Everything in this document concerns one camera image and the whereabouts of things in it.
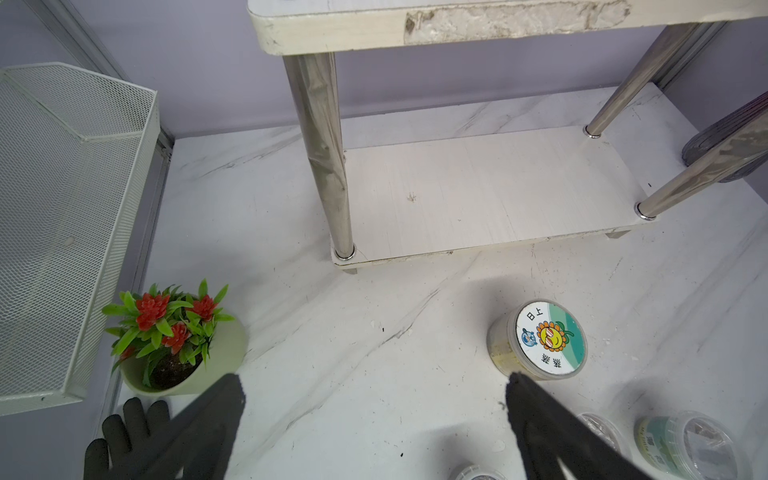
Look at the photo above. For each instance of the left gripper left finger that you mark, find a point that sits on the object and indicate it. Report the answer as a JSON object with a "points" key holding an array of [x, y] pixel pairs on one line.
{"points": [[195, 444]]}

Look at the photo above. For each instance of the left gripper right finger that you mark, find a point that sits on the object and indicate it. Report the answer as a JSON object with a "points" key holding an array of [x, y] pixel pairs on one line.
{"points": [[550, 438]]}

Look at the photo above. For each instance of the seed jar sunflower lid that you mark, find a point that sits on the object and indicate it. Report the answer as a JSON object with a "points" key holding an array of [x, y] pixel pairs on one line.
{"points": [[541, 339]]}

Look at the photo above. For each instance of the white two-tier shelf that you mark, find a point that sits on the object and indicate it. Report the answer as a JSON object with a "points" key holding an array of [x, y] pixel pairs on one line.
{"points": [[525, 171]]}

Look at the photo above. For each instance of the small clear jar middle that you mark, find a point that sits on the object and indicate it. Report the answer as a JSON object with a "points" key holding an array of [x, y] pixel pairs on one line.
{"points": [[607, 432]]}

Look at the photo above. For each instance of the small clear jar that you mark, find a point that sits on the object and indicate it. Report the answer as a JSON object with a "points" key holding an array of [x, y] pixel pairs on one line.
{"points": [[691, 445], [607, 432], [470, 471]]}

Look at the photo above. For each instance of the black rubber glove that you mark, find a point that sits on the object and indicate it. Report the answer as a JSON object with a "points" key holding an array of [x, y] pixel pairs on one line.
{"points": [[123, 433]]}

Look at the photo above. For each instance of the small clear jar left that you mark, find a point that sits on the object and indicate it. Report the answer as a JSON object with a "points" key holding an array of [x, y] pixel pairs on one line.
{"points": [[470, 471]]}

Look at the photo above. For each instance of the small red flower pot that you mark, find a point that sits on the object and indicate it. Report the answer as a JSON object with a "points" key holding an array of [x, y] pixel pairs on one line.
{"points": [[171, 342]]}

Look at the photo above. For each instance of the small clear jar right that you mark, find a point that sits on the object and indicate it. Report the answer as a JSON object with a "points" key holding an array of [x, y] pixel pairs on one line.
{"points": [[691, 445]]}

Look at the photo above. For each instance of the white mesh wall rack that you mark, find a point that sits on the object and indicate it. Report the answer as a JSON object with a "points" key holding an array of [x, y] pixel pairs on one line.
{"points": [[76, 149]]}

